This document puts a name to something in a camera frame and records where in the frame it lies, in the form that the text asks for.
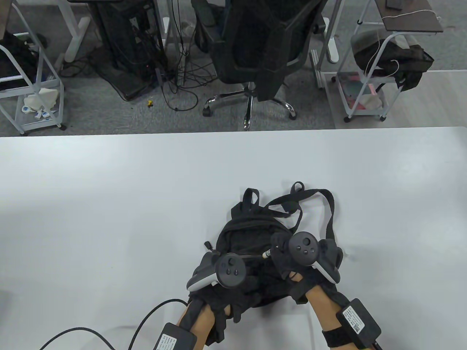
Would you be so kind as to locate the person's left forearm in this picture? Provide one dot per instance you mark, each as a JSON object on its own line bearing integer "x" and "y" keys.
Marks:
{"x": 204, "y": 322}

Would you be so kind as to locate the black backpack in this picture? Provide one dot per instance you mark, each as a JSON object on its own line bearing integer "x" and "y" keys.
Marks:
{"x": 251, "y": 233}

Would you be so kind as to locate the black right hand controller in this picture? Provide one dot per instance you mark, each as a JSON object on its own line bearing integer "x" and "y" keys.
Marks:
{"x": 304, "y": 248}

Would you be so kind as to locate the black right glove clamp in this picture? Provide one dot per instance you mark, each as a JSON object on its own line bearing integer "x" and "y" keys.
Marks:
{"x": 300, "y": 291}

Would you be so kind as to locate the grey metal stand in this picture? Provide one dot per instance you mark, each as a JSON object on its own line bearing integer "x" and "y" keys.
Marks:
{"x": 316, "y": 71}

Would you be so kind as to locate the black bag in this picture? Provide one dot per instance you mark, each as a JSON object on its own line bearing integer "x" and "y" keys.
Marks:
{"x": 405, "y": 60}
{"x": 16, "y": 62}

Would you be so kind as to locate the small white lubricant stick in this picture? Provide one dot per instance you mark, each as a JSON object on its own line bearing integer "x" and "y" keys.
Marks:
{"x": 267, "y": 254}

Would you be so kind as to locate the white cloth bundle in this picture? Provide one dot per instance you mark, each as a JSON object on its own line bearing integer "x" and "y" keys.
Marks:
{"x": 372, "y": 102}

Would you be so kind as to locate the black right wrist box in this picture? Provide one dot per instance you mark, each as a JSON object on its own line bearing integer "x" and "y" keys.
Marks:
{"x": 357, "y": 321}

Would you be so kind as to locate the black left hand controller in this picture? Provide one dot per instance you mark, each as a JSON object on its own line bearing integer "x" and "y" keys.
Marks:
{"x": 230, "y": 271}

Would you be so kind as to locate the black phone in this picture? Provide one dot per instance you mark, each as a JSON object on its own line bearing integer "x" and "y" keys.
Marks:
{"x": 394, "y": 3}

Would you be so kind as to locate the black office chair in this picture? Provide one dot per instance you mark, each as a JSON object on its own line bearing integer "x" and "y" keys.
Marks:
{"x": 262, "y": 36}

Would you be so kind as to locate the white metal rolling cart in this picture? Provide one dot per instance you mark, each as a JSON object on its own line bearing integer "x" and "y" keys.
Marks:
{"x": 40, "y": 127}

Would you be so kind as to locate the white frame rolling side table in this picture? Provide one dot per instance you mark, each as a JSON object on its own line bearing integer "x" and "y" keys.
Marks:
{"x": 366, "y": 113}

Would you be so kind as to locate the black computer tower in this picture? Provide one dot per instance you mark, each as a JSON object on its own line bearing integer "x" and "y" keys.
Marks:
{"x": 124, "y": 43}

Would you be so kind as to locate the pink plastic item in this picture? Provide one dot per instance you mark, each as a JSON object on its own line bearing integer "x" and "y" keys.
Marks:
{"x": 370, "y": 89}

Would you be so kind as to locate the black left wrist box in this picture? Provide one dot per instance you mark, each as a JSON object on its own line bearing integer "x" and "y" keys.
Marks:
{"x": 175, "y": 339}

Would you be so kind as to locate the person's right forearm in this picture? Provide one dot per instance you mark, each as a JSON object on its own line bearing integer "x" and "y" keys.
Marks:
{"x": 324, "y": 310}

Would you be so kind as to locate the person's left hand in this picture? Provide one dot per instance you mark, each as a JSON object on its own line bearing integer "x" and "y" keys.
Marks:
{"x": 233, "y": 302}

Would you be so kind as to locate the black hand controller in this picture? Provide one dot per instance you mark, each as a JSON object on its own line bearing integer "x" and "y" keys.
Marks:
{"x": 304, "y": 248}
{"x": 230, "y": 271}

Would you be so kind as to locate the person's right hand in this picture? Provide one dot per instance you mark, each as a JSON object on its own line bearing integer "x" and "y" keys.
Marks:
{"x": 282, "y": 260}

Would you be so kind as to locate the white cloth bag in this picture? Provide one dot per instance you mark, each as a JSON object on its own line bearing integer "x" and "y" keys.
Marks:
{"x": 42, "y": 95}

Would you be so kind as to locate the dark brown side table top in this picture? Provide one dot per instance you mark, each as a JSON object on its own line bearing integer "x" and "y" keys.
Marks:
{"x": 412, "y": 23}

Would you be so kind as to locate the black wrist box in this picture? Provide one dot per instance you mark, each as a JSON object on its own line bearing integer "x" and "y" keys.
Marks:
{"x": 357, "y": 321}
{"x": 175, "y": 339}

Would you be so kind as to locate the white desk leg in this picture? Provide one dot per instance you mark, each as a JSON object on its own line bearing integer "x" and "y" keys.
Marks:
{"x": 74, "y": 40}
{"x": 332, "y": 51}
{"x": 166, "y": 32}

